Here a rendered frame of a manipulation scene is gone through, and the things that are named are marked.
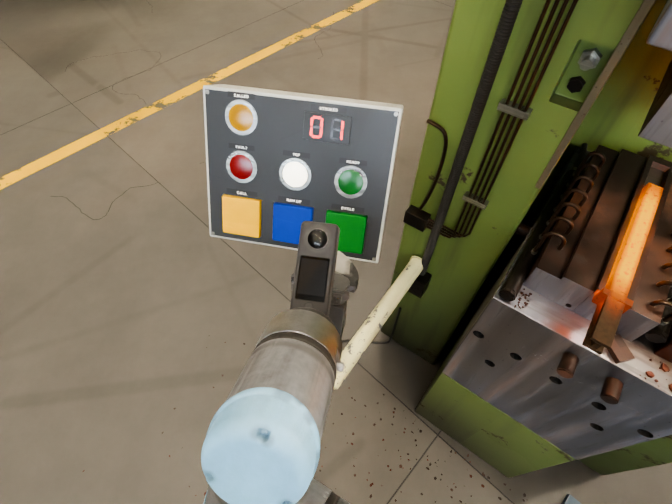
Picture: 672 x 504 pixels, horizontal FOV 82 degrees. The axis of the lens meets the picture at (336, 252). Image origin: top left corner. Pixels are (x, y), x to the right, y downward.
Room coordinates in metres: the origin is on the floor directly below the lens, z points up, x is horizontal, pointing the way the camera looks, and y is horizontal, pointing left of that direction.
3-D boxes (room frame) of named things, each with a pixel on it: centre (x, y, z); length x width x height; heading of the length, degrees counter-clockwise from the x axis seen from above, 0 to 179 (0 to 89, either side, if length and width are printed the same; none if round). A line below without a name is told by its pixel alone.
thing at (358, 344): (0.46, -0.11, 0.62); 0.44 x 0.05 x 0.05; 144
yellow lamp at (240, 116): (0.57, 0.16, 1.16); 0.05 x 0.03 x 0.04; 54
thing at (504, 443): (0.47, -0.62, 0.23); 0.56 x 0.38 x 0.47; 144
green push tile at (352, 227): (0.45, -0.02, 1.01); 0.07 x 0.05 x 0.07; 79
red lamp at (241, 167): (0.53, 0.17, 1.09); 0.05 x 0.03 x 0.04; 54
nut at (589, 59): (0.57, -0.38, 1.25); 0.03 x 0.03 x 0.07; 54
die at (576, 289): (0.50, -0.57, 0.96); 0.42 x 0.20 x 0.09; 144
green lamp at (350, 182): (0.49, -0.03, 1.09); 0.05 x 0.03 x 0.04; 54
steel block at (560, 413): (0.47, -0.62, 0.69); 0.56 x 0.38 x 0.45; 144
